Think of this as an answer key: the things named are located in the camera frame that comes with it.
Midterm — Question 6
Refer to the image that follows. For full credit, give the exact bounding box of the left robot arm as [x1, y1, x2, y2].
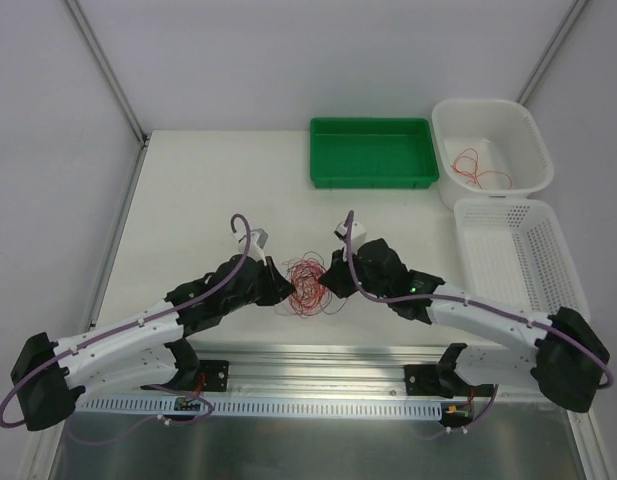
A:
[0, 255, 295, 431]

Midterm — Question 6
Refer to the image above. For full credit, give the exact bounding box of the white solid plastic basket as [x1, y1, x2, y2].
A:
[431, 99, 554, 209]

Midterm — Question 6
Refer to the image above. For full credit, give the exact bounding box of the green plastic tray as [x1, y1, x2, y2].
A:
[309, 117, 439, 189]

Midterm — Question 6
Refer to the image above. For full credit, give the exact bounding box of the left aluminium frame post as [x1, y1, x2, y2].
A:
[61, 0, 149, 146]

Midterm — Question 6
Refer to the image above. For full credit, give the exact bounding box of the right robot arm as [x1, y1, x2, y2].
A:
[319, 239, 610, 413]

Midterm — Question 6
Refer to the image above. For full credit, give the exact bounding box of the wire bundle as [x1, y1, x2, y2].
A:
[273, 256, 345, 319]

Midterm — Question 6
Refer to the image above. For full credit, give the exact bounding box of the aluminium frame post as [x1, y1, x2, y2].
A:
[61, 0, 149, 146]
[516, 0, 592, 106]

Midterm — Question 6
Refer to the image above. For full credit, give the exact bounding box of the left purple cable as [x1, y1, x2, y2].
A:
[0, 213, 254, 441]

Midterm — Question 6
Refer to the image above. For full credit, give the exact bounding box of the right aluminium frame post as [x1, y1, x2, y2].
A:
[516, 0, 592, 106]

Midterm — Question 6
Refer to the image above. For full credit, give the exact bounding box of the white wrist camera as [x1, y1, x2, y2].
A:
[233, 228, 268, 262]
[334, 221, 367, 261]

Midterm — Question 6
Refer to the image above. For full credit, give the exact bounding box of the aluminium mounting rail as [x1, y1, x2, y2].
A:
[48, 342, 592, 404]

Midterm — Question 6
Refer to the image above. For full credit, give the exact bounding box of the white slotted cable duct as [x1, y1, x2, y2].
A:
[77, 394, 442, 421]

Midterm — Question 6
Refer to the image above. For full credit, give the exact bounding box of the orange wire in basket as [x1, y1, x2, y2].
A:
[451, 147, 513, 191]

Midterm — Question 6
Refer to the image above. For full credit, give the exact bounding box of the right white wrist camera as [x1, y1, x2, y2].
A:
[334, 221, 367, 261]

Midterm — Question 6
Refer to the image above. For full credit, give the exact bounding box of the white perforated plastic basket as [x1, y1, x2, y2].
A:
[454, 198, 591, 321]

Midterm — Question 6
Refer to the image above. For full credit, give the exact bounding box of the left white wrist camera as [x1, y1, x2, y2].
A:
[233, 228, 268, 262]

